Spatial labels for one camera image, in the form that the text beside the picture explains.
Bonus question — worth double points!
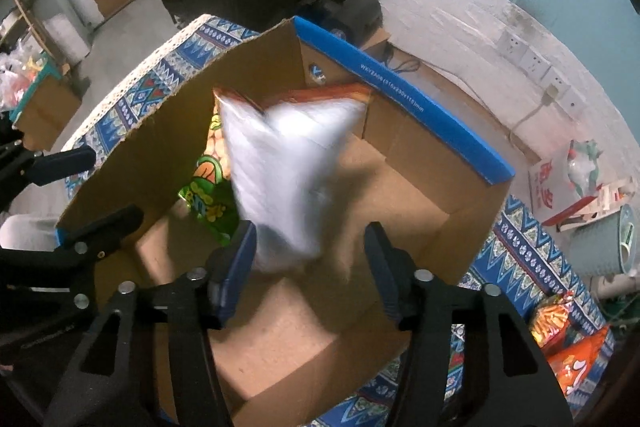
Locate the orange snack bag white print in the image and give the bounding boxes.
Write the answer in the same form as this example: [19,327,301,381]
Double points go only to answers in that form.
[545,324,613,400]

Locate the dark round object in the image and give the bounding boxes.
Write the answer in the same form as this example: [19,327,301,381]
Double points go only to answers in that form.
[295,0,383,45]

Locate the clear plastic bag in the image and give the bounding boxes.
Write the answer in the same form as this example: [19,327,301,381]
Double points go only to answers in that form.
[565,139,609,201]

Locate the stick-print snack bag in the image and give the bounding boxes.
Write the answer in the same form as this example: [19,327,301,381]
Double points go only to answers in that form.
[530,292,576,353]

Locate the orange-red snack bag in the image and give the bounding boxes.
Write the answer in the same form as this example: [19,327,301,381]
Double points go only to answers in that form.
[265,83,376,108]

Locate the black cable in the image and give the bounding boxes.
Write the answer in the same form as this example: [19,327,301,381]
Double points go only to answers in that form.
[382,44,422,74]

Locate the white wall socket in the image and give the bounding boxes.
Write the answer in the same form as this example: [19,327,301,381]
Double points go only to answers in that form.
[497,29,519,56]
[520,47,551,80]
[565,82,587,118]
[542,67,568,104]

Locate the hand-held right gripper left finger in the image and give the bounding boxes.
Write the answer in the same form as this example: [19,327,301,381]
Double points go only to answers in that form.
[42,221,258,427]

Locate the thin green cable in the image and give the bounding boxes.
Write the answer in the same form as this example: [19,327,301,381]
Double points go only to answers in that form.
[600,297,640,324]

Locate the green snack bag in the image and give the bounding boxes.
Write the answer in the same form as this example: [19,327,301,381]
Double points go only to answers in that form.
[177,99,241,245]

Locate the light blue bin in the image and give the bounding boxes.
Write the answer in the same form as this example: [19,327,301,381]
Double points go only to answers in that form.
[567,204,640,282]

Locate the blue-rimmed cardboard box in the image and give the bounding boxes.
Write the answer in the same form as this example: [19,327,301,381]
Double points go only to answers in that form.
[54,16,517,427]

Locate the white and red carton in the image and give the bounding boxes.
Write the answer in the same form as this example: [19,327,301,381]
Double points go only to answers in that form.
[590,177,637,224]

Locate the blue patterned tablecloth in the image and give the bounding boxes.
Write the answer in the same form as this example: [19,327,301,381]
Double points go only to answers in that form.
[10,13,608,427]

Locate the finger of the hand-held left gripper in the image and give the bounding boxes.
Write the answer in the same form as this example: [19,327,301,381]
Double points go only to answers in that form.
[0,129,97,212]
[0,205,145,313]

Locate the small cardboard piece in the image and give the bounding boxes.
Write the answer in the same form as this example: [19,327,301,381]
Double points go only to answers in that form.
[360,27,392,58]

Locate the red paper bag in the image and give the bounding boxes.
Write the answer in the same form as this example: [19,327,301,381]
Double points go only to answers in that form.
[529,157,588,228]

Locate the pile of plastic bags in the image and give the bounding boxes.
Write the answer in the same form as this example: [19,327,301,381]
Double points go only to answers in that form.
[0,42,51,108]

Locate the beige power cable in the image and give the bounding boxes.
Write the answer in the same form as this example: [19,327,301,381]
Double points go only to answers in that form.
[507,84,559,148]

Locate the teal-rimmed cardboard box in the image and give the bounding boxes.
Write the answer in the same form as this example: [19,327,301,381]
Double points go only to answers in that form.
[12,62,83,148]

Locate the wooden shelf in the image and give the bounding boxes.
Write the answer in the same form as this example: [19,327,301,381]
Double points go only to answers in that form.
[0,0,66,68]

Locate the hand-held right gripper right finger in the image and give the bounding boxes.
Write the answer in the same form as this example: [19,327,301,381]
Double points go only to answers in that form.
[364,222,576,427]

